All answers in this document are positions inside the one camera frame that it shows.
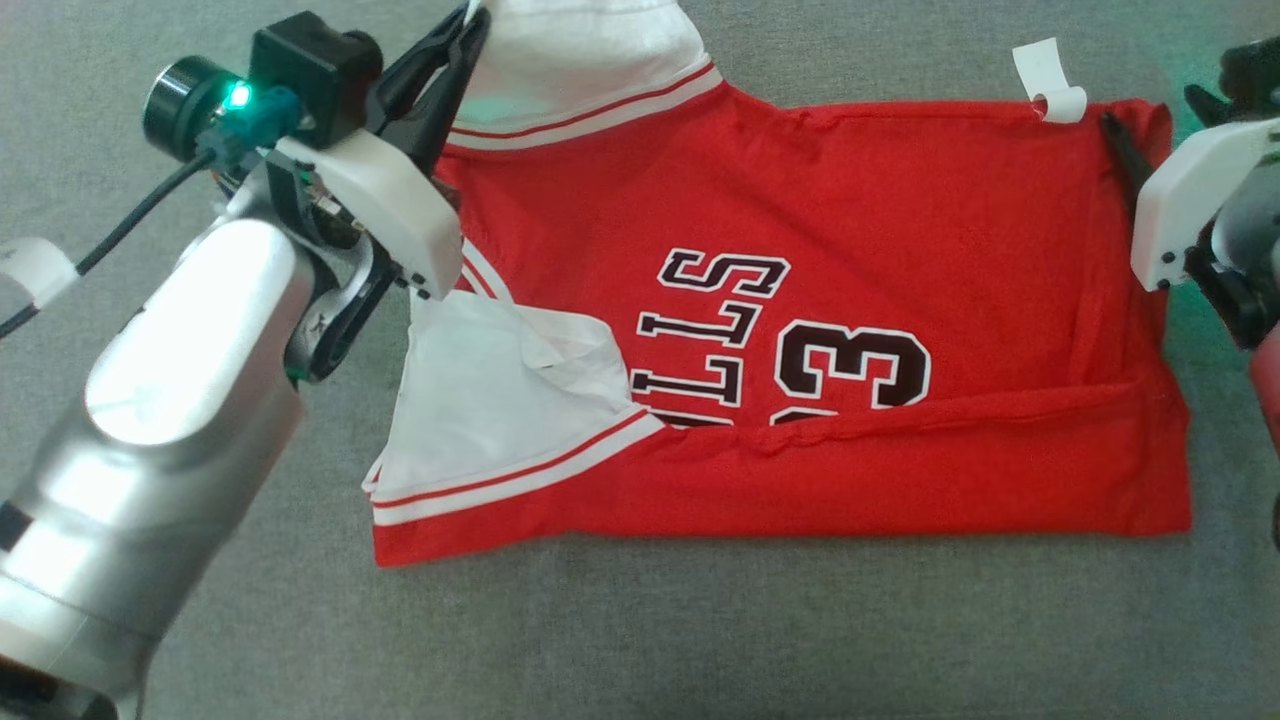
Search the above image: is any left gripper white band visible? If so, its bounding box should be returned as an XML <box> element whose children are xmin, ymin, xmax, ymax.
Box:
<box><xmin>272</xmin><ymin>8</ymin><xmax>493</xmax><ymax>301</ymax></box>

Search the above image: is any grey fabric ottoman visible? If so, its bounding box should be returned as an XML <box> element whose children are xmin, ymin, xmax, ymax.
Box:
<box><xmin>0</xmin><ymin>0</ymin><xmax>1280</xmax><ymax>720</ymax></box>

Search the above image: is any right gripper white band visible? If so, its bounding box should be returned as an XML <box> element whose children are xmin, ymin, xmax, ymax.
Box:
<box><xmin>1098</xmin><ymin>110</ymin><xmax>1280</xmax><ymax>295</ymax></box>

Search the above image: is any red white basketball jersey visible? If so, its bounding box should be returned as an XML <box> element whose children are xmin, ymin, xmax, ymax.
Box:
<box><xmin>362</xmin><ymin>0</ymin><xmax>1193</xmax><ymax>569</ymax></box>

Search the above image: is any white cable label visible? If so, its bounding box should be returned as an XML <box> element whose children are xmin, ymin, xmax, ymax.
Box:
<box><xmin>0</xmin><ymin>237</ymin><xmax>79</xmax><ymax>311</ymax></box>

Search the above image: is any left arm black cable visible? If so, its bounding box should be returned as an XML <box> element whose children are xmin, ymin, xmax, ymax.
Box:
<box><xmin>0</xmin><ymin>85</ymin><xmax>303</xmax><ymax>339</ymax></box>

